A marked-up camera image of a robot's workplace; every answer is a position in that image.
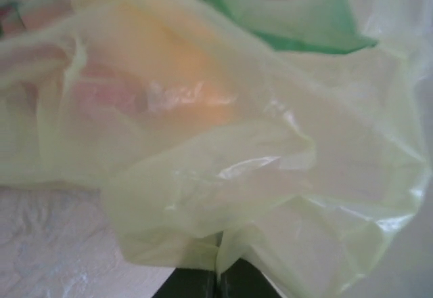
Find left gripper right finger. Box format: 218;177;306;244
219;258;284;298

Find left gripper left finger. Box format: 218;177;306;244
152;266;218;298

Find yellow translucent plastic bag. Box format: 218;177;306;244
0;0;433;298

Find oval orange fruit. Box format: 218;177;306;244
124;3;244;126

